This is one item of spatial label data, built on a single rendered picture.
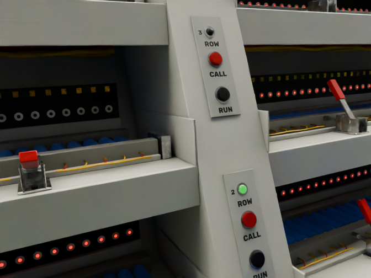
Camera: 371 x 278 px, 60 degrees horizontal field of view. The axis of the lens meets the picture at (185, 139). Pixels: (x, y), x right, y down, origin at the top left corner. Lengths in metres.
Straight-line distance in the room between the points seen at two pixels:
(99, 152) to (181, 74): 0.13
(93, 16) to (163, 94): 0.12
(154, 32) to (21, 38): 0.14
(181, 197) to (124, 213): 0.06
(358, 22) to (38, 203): 0.51
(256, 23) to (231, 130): 0.16
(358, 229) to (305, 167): 0.18
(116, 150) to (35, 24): 0.15
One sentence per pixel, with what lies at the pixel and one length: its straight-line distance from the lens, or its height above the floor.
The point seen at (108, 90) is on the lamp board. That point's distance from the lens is 0.50.
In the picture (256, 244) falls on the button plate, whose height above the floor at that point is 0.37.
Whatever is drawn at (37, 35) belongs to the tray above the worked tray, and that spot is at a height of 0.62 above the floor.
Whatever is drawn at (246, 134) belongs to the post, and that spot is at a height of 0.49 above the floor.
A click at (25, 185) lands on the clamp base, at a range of 0.34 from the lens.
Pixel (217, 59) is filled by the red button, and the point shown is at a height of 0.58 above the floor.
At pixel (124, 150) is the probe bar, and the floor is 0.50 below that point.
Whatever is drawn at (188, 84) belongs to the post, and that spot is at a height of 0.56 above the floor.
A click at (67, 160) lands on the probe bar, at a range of 0.36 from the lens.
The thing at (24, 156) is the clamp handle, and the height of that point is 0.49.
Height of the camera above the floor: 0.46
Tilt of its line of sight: 6 degrees up
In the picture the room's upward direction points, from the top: 11 degrees counter-clockwise
